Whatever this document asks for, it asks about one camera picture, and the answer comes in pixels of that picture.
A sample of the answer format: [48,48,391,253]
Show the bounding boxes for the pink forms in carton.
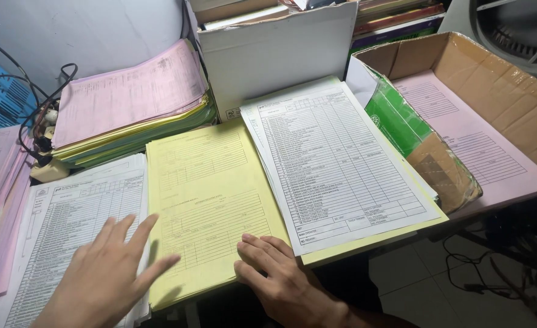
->
[392,70,537,220]

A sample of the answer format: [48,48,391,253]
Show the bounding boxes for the blue plastic basket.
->
[0,47,38,133]

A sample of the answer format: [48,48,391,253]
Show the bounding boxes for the stack of white checklist forms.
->
[240,75,442,258]
[0,152,152,328]

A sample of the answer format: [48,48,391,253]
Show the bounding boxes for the beige power strip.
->
[29,155,72,184]

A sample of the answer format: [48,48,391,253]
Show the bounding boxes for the books in white box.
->
[189,0,299,32]

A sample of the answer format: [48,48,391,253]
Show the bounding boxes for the black power cable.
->
[0,31,79,167]

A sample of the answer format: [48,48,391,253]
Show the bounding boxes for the white plug adapter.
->
[42,108,60,138]

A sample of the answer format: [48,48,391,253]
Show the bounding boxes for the person's left hand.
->
[32,213,181,328]

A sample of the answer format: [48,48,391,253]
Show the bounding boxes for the black cables on floor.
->
[442,219,537,322]

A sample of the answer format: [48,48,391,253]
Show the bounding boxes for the yellow sheets under white forms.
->
[299,180,450,268]

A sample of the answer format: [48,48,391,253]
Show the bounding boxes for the person's right hand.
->
[234,233,347,328]

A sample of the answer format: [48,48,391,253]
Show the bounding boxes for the stack of books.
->
[347,0,447,62]

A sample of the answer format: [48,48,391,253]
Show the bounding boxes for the pink yellow green paper pile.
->
[50,39,217,169]

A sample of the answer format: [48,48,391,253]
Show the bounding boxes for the white fan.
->
[470,0,537,87]

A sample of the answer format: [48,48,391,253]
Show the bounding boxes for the brown cardboard box green flap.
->
[345,31,537,216]

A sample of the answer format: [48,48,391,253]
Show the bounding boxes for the stack of yellow forms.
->
[145,119,293,313]

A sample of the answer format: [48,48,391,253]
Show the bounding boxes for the white cardboard file box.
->
[197,2,359,123]

